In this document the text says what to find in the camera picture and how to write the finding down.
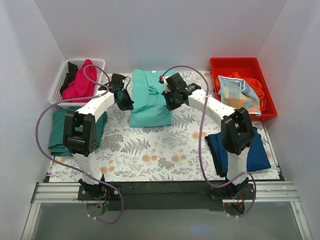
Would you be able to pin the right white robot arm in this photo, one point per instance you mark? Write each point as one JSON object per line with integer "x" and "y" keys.
{"x": 236, "y": 129}

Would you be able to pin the turquoise t shirt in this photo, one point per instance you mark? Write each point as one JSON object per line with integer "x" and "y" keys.
{"x": 149, "y": 105}

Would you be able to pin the magenta shirt in basket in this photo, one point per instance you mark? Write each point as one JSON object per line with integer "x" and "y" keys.
{"x": 80, "y": 87}

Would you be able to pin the orange shirt in bin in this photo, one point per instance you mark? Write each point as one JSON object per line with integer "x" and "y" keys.
{"x": 254, "y": 84}

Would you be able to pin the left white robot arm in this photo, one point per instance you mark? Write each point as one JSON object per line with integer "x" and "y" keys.
{"x": 80, "y": 134}

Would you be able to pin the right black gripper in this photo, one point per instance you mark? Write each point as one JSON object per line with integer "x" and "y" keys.
{"x": 170, "y": 100}

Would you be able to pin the white plastic basket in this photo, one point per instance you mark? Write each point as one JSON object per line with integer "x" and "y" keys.
{"x": 55, "y": 95}

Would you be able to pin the floral table mat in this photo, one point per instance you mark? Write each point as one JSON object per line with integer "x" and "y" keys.
{"x": 178, "y": 152}

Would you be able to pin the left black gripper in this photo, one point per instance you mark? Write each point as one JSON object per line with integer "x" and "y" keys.
{"x": 125, "y": 100}

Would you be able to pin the patterned light blue shirt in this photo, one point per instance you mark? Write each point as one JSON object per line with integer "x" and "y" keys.
{"x": 237, "y": 93}

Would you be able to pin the aluminium mounting rail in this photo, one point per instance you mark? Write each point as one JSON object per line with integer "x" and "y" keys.
{"x": 67, "y": 192}

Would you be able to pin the red plastic bin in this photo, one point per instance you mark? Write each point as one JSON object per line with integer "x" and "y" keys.
{"x": 246, "y": 67}

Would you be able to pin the folded navy blue shirt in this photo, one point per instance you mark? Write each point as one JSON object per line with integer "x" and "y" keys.
{"x": 256, "y": 159}

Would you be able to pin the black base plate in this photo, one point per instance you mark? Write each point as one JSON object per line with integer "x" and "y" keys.
{"x": 172, "y": 195}

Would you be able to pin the folded dark green shirt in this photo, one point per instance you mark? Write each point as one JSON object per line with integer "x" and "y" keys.
{"x": 56, "y": 138}

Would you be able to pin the black garment in basket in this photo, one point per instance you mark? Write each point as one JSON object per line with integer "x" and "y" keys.
{"x": 69, "y": 76}

